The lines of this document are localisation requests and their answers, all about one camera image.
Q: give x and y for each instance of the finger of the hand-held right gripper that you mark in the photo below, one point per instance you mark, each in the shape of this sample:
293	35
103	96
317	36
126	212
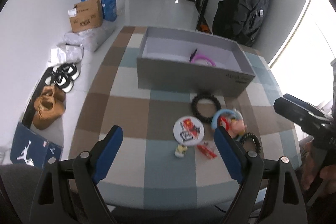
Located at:
307	106
291	112

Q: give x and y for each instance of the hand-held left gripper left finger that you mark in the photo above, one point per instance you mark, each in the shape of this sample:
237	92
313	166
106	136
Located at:
110	153

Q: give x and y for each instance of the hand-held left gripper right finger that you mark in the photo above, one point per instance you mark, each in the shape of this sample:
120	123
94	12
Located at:
228	155

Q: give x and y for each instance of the red packet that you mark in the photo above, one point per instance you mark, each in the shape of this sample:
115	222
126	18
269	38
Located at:
206	151

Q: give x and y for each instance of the round white badge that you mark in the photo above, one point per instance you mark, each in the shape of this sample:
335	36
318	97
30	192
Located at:
187	132

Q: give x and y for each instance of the small yellow figure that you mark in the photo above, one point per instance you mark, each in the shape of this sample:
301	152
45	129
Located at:
180	151

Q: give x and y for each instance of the grey cardboard box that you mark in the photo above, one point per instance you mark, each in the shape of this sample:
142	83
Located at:
170	74

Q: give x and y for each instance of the black tassel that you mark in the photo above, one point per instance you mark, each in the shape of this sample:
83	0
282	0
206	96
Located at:
193	53

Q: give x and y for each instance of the person's right hand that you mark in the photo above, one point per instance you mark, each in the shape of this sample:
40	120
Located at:
309	169

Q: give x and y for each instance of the checkered tablecloth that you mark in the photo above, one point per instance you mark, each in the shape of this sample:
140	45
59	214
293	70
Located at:
147	119

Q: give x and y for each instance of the brown shoe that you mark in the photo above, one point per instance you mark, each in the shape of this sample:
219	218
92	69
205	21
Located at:
46	112
56	94

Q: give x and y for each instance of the blue shoe box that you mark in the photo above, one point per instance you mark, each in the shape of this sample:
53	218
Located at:
29	148

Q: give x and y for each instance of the black and white sandal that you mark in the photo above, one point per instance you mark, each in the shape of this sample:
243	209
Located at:
61	83
67	70

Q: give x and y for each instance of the black floor mat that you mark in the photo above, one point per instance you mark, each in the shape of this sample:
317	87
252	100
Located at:
35	92

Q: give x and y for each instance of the crumpled white plastic bags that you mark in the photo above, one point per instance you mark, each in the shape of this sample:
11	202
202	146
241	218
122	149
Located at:
67	52

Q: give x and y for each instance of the black jacket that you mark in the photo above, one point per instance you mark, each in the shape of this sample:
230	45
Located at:
241	8

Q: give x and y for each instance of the clear plastic packaging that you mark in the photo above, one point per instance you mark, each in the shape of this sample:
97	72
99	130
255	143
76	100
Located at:
97	35

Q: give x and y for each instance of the orange item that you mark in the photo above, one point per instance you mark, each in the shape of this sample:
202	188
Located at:
204	27

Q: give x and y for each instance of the brown cardboard box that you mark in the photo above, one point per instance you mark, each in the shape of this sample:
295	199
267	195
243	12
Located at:
86	16

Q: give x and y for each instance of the blue cardboard box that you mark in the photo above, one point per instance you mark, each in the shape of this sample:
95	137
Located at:
109	8

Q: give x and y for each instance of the white plastic bag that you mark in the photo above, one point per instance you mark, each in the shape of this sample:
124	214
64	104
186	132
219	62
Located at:
120	2

